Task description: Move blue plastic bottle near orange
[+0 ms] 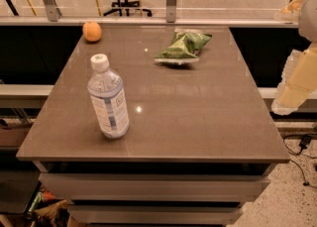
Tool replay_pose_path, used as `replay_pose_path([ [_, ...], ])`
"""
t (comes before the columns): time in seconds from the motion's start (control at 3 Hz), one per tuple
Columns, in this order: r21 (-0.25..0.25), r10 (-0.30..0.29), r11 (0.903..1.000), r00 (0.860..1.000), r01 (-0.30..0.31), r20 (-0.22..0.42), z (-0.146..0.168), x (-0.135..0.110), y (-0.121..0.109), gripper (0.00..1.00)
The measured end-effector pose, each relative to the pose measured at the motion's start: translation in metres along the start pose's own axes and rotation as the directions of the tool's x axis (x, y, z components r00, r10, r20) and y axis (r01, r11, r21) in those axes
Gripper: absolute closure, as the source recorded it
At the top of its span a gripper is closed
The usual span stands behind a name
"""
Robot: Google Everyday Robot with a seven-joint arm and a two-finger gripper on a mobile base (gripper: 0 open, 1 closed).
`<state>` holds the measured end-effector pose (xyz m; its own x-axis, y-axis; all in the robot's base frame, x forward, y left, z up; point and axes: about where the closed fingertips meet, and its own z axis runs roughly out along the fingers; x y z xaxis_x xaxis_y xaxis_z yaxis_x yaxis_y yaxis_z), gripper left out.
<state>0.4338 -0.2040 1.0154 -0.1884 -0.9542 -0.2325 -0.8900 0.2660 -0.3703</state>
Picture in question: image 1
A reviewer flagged middle metal railing bracket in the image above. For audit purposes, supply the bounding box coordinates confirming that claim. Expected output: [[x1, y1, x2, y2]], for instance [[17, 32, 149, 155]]
[[165, 0, 177, 23]]

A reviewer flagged grey drawer cabinet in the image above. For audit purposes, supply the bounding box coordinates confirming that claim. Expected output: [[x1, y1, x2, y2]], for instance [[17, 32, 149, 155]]
[[39, 172, 270, 226]]

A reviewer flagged orange fruit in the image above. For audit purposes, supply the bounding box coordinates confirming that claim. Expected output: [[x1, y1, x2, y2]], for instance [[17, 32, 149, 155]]
[[82, 22, 102, 43]]

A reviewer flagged clear plastic water bottle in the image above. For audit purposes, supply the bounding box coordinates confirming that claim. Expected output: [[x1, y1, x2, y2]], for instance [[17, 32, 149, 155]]
[[87, 54, 130, 139]]

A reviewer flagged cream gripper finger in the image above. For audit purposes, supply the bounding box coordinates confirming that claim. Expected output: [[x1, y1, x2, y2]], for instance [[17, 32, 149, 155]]
[[271, 47, 317, 115], [274, 0, 303, 21]]

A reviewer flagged green chip bag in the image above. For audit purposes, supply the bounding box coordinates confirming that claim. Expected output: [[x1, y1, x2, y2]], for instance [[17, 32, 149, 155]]
[[155, 29, 212, 65]]

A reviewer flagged black power cable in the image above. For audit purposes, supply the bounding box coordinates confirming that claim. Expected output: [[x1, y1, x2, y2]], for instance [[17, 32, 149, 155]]
[[282, 133, 317, 190]]

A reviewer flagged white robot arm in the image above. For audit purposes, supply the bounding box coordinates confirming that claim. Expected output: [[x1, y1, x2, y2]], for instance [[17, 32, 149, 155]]
[[271, 0, 317, 115]]

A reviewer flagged clutter under table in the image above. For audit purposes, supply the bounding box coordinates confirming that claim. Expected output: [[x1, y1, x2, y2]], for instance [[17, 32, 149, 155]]
[[0, 187, 72, 227]]

